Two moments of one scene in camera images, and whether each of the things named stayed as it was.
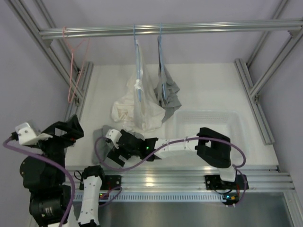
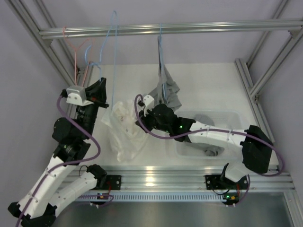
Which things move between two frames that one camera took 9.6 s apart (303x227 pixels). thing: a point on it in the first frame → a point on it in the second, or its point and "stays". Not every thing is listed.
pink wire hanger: x=72 y=49 → x=75 y=55
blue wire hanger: x=162 y=63 stays
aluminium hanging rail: x=174 y=30 stays
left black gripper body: x=57 y=144 → x=96 y=100
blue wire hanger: x=138 y=64 → x=98 y=64
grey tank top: x=101 y=146 → x=210 y=150
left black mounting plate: x=111 y=181 stays
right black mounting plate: x=214 y=182 stays
